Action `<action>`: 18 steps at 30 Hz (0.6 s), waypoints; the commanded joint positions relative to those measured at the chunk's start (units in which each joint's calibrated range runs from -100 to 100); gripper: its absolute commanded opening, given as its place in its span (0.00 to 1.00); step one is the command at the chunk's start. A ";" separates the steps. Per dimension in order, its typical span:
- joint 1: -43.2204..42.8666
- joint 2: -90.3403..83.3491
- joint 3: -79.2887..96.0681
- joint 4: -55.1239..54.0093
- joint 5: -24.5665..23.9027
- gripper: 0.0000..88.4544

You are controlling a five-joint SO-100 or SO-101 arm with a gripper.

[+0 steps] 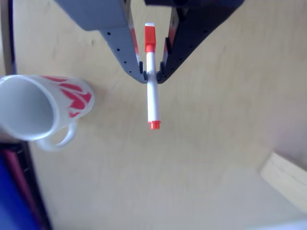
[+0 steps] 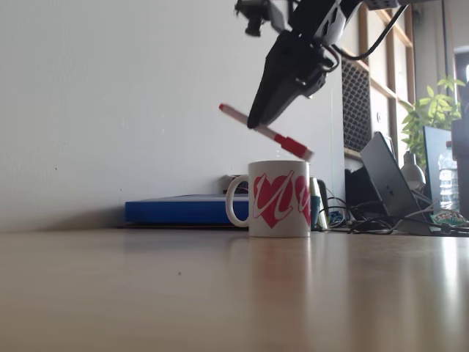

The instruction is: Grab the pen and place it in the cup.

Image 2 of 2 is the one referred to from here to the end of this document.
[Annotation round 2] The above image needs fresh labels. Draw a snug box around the white marker pen red cap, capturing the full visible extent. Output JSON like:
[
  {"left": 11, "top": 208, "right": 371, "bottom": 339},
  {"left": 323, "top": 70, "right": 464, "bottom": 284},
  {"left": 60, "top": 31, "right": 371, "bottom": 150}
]
[{"left": 218, "top": 103, "right": 316, "bottom": 161}]

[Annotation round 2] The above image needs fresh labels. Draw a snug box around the black perforated panel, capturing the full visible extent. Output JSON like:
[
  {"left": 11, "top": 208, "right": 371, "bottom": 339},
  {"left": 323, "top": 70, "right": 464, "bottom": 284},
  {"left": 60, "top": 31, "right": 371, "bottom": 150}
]
[{"left": 341, "top": 56, "right": 372, "bottom": 152}]

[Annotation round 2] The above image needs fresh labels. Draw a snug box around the wooden shelf unit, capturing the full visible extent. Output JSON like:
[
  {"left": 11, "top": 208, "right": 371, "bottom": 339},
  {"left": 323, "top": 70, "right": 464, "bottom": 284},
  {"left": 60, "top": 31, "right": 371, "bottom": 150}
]
[{"left": 357, "top": 0, "right": 418, "bottom": 155}]

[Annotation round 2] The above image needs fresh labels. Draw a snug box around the green and teal desk object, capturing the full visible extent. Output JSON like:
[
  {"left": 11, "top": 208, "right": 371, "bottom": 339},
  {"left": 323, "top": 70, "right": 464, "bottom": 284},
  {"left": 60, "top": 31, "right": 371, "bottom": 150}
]
[{"left": 309, "top": 177, "right": 330, "bottom": 231}]

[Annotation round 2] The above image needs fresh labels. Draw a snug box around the white mug with red hearts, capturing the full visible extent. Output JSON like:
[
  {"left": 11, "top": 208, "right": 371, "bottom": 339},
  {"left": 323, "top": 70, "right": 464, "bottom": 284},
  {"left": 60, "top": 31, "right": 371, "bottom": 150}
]
[{"left": 225, "top": 160, "right": 312, "bottom": 238}]

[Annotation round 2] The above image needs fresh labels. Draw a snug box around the black box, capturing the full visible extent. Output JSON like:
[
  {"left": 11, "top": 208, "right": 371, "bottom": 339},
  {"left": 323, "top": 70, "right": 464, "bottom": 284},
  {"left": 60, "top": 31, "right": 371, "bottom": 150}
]
[{"left": 344, "top": 166, "right": 385, "bottom": 221}]

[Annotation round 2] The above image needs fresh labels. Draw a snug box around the green potted plant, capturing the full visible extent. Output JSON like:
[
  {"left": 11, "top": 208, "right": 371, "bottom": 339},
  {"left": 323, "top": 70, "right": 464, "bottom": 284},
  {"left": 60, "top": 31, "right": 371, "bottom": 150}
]
[{"left": 399, "top": 75, "right": 466, "bottom": 166}]

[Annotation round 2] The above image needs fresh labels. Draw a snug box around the dark grey laptop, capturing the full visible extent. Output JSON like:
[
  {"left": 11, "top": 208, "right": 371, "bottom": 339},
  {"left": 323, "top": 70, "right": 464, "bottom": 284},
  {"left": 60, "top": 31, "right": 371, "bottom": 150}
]
[{"left": 358, "top": 131, "right": 435, "bottom": 236}]

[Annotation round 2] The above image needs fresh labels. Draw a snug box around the white desk lamp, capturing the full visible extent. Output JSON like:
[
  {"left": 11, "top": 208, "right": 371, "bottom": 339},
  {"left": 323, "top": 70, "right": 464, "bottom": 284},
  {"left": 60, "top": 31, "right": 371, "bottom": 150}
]
[{"left": 400, "top": 150, "right": 428, "bottom": 191}]

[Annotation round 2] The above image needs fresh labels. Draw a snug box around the black monitor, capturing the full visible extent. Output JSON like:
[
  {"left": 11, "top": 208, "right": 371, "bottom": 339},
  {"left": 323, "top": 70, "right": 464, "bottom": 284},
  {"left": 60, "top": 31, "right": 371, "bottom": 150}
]
[{"left": 422, "top": 125, "right": 455, "bottom": 213}]

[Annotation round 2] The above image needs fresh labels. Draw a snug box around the blue flat box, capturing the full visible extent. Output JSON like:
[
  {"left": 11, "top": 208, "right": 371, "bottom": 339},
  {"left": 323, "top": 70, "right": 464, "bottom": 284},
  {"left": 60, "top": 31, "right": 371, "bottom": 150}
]
[{"left": 124, "top": 194, "right": 254, "bottom": 225}]

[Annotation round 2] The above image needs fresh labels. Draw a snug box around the clear plastic water bottle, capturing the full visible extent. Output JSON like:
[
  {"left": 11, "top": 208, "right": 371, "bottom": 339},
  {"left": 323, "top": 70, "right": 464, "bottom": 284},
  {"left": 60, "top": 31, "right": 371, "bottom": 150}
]
[{"left": 437, "top": 141, "right": 461, "bottom": 212}]

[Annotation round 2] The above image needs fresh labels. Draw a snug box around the green snack packet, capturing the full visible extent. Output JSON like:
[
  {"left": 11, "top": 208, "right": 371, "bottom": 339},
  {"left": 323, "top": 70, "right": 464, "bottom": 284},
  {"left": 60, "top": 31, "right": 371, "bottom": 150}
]
[{"left": 430, "top": 210, "right": 469, "bottom": 227}]

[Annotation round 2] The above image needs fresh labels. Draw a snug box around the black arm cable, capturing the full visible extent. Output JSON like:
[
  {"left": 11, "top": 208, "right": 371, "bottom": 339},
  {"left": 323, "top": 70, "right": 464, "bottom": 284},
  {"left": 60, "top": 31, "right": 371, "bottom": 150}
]
[{"left": 329, "top": 3, "right": 410, "bottom": 62}]

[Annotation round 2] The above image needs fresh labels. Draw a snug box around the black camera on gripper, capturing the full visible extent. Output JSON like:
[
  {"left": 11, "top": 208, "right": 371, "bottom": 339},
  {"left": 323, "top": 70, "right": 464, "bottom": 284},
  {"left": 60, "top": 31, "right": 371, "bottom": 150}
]
[{"left": 234, "top": 0, "right": 287, "bottom": 37}]

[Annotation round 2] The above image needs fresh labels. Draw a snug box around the black table cable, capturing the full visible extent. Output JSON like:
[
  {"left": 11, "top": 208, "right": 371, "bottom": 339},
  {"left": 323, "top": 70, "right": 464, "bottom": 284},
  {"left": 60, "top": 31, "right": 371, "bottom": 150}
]
[{"left": 346, "top": 215, "right": 399, "bottom": 235}]

